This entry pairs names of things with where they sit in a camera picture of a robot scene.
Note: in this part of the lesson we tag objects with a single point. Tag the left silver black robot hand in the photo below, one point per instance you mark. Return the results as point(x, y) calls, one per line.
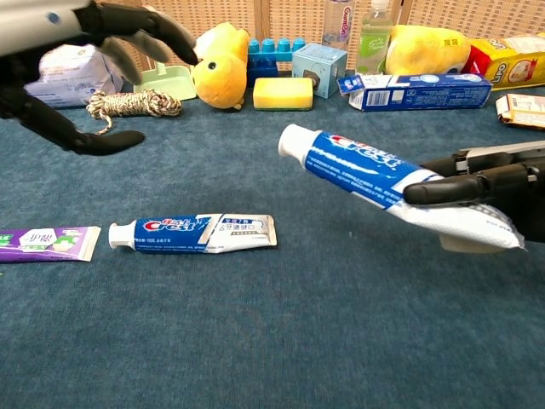
point(38, 21)

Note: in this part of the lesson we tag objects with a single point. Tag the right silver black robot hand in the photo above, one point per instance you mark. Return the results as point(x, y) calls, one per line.
point(506, 179)

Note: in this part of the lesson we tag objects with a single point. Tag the blue toothpaste tube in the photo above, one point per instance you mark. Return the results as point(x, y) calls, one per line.
point(353, 164)
point(170, 232)

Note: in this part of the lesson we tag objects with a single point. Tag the blue toothpaste carton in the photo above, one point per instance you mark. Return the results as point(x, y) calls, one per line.
point(426, 91)

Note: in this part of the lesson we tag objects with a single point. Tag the purple toothpaste tube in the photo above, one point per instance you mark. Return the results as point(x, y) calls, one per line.
point(38, 243)

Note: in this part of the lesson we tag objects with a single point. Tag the white blue tissue pack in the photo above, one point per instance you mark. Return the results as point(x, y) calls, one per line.
point(72, 81)

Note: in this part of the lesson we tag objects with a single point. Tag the orange white small carton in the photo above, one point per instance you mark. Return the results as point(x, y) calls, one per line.
point(523, 111)

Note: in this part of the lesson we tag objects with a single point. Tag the yellow red snack package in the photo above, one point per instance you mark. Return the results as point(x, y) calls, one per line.
point(506, 64)

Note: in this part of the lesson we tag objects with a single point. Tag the light green plastic dustpan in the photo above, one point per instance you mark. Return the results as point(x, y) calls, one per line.
point(170, 83)

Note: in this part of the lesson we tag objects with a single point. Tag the yellow plush duck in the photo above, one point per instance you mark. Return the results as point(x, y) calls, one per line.
point(426, 51)
point(221, 72)

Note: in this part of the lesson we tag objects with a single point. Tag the green label drink bottle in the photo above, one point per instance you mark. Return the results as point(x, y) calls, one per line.
point(374, 42)

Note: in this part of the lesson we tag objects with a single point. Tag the small light blue box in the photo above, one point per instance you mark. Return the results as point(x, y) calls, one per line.
point(323, 68)

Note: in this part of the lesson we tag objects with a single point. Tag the clear water bottle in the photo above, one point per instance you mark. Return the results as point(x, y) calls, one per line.
point(338, 25)

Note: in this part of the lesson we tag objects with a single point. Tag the blue toy building block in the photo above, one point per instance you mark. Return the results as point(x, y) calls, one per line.
point(264, 64)

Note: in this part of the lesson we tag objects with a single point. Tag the yellow sponge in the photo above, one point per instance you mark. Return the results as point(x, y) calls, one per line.
point(283, 93)

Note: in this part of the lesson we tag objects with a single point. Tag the woven wicker folding screen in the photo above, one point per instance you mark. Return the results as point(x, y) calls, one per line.
point(289, 17)

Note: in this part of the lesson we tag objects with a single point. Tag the dark blue table cloth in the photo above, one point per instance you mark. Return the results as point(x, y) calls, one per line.
point(255, 319)

